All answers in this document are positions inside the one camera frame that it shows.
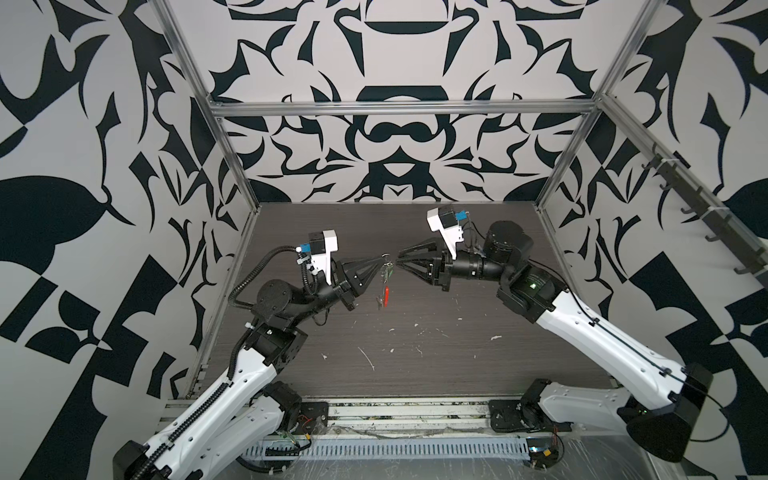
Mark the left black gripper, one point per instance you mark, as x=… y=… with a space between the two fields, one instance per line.
x=341 y=280

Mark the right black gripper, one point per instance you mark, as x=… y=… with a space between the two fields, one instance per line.
x=443 y=265

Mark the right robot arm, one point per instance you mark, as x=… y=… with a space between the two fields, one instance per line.
x=657 y=401

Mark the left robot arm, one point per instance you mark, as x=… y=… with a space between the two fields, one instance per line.
x=269 y=343

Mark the small circuit board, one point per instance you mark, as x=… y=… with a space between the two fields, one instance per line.
x=544 y=452

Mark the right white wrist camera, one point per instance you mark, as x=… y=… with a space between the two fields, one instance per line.
x=449 y=224

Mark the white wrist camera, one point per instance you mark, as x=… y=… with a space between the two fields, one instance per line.
x=449 y=224
x=315 y=256

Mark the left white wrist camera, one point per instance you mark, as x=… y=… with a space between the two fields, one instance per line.
x=315 y=256

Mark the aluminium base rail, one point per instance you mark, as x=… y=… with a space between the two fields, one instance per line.
x=408 y=411

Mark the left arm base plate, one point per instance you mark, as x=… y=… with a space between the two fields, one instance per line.
x=312 y=418

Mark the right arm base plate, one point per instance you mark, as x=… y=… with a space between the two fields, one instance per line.
x=515 y=416

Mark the white slotted cable duct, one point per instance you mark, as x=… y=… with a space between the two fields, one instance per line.
x=512 y=448

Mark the black wall hook rack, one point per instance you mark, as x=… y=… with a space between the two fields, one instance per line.
x=701 y=204

